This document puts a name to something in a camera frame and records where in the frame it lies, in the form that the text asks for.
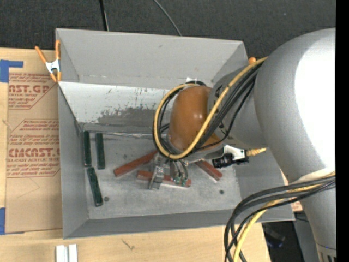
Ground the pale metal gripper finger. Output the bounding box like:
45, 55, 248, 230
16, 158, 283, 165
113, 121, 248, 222
148, 175, 161, 190
154, 165, 165, 184

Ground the grey metal bin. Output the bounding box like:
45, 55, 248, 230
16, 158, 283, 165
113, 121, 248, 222
55, 28, 296, 240

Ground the red-brown flat block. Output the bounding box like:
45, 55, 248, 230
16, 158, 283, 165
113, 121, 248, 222
113, 150, 159, 178
195, 159, 223, 182

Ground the dark green flat block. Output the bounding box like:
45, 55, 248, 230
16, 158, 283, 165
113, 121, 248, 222
82, 130, 92, 168
95, 132, 106, 170
86, 166, 104, 207

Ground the brown cardboard board red print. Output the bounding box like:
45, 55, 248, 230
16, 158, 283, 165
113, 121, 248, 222
0, 47, 64, 236

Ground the black cylinder on white bracket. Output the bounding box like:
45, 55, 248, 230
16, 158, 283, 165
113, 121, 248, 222
212, 144, 250, 170

